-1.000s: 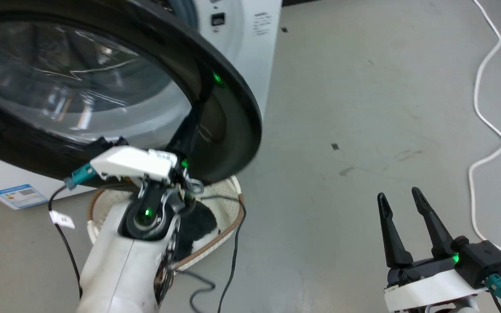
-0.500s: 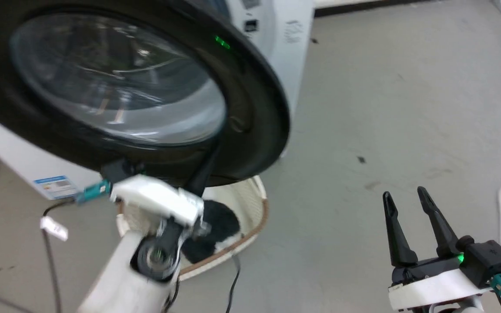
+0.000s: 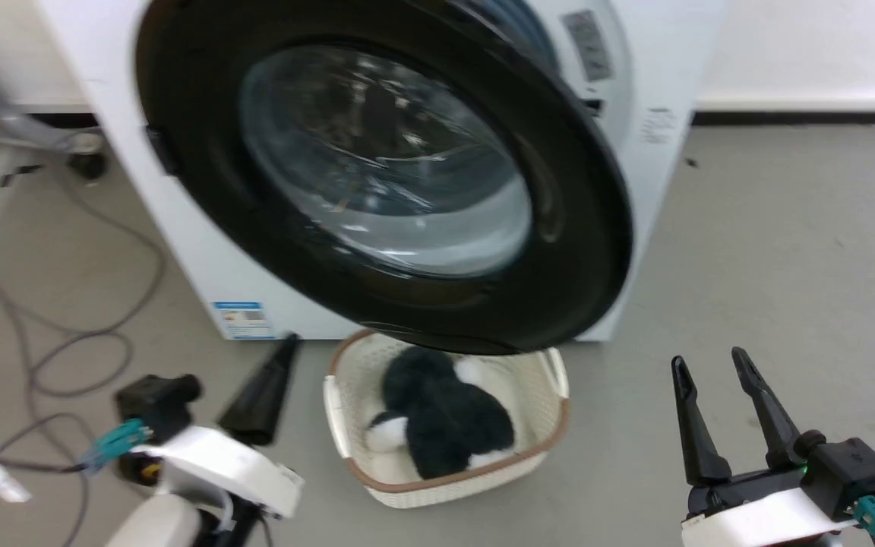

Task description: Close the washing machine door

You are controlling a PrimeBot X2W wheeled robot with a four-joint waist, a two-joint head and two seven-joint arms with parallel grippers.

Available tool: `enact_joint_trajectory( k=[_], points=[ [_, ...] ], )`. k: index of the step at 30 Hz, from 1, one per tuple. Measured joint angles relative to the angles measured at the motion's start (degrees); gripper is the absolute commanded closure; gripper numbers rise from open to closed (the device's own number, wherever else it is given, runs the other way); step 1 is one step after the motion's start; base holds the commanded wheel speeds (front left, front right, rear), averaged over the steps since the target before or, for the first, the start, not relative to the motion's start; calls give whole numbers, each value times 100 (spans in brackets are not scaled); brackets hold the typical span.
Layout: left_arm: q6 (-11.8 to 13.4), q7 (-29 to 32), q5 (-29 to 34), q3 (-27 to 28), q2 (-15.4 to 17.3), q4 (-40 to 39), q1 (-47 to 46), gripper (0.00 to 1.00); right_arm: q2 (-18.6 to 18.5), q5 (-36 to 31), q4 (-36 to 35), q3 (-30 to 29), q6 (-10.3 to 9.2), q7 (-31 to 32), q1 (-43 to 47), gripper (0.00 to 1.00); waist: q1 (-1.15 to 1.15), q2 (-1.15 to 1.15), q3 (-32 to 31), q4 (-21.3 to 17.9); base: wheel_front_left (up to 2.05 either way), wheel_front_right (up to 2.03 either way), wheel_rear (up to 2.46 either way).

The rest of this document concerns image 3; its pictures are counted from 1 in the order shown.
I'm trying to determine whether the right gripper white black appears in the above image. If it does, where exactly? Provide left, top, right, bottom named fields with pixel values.
left=671, top=346, right=858, bottom=547

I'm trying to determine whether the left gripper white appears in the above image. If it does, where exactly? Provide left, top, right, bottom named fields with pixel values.
left=128, top=334, right=305, bottom=519

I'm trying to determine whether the black round washer door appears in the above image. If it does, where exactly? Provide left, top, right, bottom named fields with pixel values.
left=134, top=0, right=633, bottom=356

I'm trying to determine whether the white front-load washing machine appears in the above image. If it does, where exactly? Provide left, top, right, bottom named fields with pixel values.
left=33, top=0, right=728, bottom=343

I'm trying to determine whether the blue energy label sticker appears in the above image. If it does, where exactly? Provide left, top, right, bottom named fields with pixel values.
left=212, top=301, right=276, bottom=340

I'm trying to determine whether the black and white plush toy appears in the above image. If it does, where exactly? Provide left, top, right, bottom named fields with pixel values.
left=366, top=346, right=517, bottom=480

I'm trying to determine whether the cream plastic laundry basket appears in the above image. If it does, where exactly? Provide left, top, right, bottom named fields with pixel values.
left=323, top=329, right=570, bottom=508

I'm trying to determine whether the black cart caster wheel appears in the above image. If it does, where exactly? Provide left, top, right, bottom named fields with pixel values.
left=67, top=134, right=109, bottom=183

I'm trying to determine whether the left teal cable connector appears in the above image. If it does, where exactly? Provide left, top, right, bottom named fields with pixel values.
left=79, top=418, right=154, bottom=470

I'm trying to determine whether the grey floor cable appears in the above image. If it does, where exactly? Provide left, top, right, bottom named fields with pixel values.
left=0, top=163, right=169, bottom=399

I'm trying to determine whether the grey metal cart frame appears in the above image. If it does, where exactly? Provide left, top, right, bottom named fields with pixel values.
left=0, top=30, right=104, bottom=154

